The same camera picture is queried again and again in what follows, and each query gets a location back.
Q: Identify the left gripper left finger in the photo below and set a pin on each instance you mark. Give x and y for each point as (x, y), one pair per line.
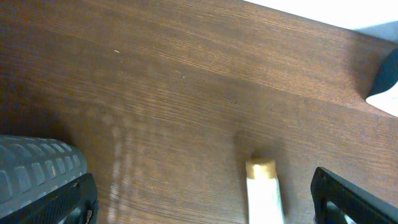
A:
(75, 202)

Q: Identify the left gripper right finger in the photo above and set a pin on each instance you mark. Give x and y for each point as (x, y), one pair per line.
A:
(336, 200)

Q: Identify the white cream tube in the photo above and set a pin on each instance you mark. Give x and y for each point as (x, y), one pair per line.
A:
(264, 199)

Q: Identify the white barcode scanner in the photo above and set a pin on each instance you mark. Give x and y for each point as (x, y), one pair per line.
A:
(383, 93)

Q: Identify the grey plastic mesh basket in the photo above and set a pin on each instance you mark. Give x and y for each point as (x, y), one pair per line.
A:
(33, 167)

